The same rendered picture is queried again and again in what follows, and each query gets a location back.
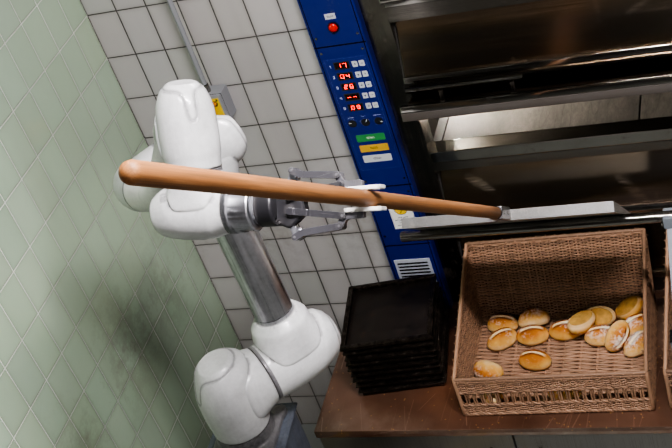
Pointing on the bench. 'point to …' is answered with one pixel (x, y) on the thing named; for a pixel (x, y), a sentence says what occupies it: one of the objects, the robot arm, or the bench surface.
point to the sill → (553, 140)
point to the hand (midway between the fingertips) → (365, 198)
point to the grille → (413, 267)
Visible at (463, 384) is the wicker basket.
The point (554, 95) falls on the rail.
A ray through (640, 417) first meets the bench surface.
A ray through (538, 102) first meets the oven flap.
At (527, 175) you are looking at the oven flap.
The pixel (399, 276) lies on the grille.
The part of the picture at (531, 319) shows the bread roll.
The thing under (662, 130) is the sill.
